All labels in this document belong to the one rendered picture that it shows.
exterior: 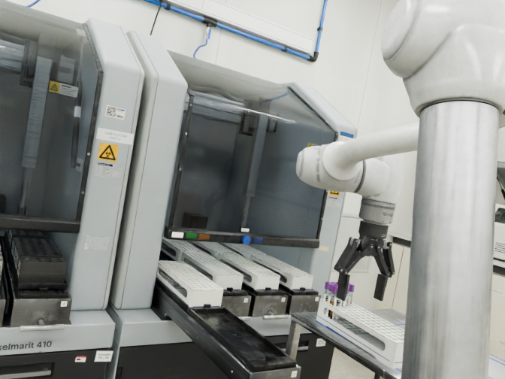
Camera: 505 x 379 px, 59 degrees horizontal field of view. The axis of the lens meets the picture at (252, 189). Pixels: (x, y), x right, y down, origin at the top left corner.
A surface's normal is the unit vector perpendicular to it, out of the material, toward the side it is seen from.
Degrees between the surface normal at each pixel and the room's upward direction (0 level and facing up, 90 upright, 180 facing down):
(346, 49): 90
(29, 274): 90
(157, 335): 90
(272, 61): 90
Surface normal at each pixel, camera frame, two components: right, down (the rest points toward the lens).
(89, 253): 0.52, 0.14
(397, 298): -0.83, -0.12
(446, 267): -0.48, -0.22
